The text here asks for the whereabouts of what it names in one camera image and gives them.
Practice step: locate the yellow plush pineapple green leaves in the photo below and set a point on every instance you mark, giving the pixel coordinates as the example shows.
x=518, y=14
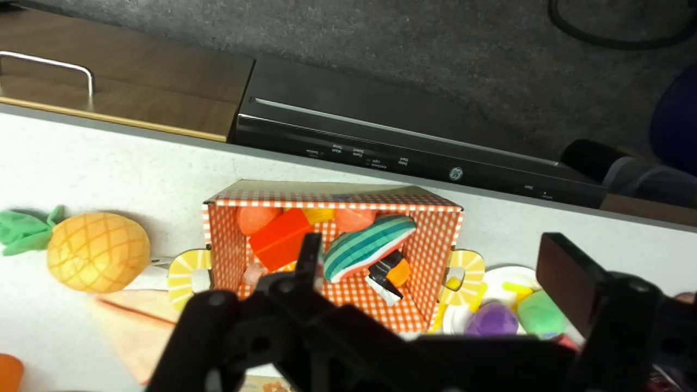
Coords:
x=98, y=251

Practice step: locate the orange checkered cardboard basket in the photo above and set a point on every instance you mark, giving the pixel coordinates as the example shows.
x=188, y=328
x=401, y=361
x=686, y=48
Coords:
x=435, y=231

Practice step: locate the wooden base cabinet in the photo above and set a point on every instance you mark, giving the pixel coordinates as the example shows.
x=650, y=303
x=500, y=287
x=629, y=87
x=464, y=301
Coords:
x=144, y=73

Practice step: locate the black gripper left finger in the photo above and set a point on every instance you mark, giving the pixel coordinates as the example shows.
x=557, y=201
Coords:
x=307, y=253

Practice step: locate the peach cloth napkin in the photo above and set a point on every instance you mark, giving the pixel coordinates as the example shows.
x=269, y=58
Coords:
x=138, y=319

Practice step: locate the built-in dishwasher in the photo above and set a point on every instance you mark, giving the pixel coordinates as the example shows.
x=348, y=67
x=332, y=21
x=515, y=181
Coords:
x=378, y=132

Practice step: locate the green plush vegetable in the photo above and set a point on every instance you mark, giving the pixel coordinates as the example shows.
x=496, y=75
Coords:
x=541, y=315

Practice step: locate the blue fabric object white print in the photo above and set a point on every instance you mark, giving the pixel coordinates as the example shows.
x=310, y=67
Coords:
x=676, y=122

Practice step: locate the white plate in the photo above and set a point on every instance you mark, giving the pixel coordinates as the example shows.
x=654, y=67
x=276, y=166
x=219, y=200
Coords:
x=493, y=279

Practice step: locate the black and grey floor equipment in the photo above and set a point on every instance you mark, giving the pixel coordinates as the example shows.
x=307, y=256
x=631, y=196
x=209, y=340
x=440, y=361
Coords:
x=596, y=160

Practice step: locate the yellow toy food piece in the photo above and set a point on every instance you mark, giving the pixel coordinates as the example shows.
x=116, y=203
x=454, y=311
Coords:
x=318, y=215

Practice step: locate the red toy block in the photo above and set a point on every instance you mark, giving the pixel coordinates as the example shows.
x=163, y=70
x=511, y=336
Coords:
x=279, y=240

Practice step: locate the black orange white sushi toy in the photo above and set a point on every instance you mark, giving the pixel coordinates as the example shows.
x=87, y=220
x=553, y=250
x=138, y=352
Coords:
x=389, y=279

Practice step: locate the salmon pink toy fruit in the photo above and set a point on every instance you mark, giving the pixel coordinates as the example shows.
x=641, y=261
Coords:
x=255, y=218
x=354, y=218

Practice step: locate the orange cup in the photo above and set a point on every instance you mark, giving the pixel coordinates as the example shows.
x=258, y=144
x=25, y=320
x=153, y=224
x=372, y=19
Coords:
x=8, y=373

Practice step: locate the striped green watermelon slice toy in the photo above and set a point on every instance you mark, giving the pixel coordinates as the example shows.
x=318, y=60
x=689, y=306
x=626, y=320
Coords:
x=366, y=251

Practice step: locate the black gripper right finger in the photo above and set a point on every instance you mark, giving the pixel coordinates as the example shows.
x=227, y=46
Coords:
x=573, y=283

